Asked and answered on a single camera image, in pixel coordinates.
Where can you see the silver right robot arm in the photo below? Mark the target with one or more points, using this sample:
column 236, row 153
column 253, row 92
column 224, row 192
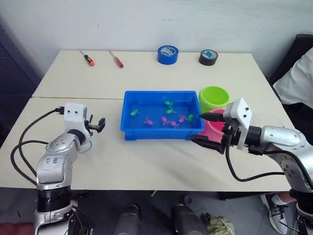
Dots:
column 281, row 139

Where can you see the green crumpled cloth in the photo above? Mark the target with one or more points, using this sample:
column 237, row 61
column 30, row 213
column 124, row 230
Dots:
column 221, row 226

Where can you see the pink plastic bucket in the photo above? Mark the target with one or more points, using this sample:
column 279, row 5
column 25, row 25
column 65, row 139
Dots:
column 212, row 131

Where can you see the dark blue partition panel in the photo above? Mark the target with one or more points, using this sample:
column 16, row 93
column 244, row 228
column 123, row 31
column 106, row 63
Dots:
column 14, row 80

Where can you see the green plastic bucket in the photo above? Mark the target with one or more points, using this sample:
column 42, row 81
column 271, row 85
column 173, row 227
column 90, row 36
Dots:
column 210, row 104

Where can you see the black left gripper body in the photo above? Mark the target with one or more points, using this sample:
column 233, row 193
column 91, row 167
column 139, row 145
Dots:
column 92, row 127

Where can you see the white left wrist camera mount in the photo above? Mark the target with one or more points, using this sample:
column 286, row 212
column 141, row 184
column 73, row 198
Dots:
column 74, row 116

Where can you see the black tape roll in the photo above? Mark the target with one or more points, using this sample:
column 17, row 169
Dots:
column 207, row 60

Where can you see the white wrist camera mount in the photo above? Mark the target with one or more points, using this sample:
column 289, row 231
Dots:
column 240, row 115
column 74, row 116

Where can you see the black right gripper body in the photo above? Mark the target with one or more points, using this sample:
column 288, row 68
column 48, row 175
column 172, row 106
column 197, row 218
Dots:
column 231, row 134

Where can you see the blue plastic water tub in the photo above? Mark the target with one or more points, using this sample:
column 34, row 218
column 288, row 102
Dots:
column 156, row 132

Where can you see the dark rounded shape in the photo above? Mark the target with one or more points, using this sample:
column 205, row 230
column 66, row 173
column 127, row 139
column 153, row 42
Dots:
column 128, row 220
column 188, row 220

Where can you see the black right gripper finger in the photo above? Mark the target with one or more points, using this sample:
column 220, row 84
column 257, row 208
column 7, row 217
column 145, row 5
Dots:
column 212, row 116
column 210, row 143

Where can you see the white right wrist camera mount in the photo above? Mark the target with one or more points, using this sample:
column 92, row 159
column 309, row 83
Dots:
column 240, row 115

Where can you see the green toy fish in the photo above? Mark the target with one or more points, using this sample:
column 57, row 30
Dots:
column 134, row 112
column 168, row 103
column 191, row 117
column 170, row 111

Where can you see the person in white shirt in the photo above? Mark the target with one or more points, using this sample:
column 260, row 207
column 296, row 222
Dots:
column 299, row 78

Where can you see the white grey sneaker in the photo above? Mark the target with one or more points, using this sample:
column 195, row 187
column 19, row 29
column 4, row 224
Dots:
column 276, row 213

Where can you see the pink toy fish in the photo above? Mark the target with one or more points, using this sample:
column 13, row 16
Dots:
column 148, row 121
column 181, row 118
column 164, row 120
column 174, row 125

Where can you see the blue tape roll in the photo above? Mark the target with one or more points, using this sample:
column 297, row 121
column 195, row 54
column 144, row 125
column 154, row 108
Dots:
column 167, row 57

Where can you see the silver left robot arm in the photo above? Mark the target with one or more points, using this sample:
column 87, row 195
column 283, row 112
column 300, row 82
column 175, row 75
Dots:
column 55, row 161

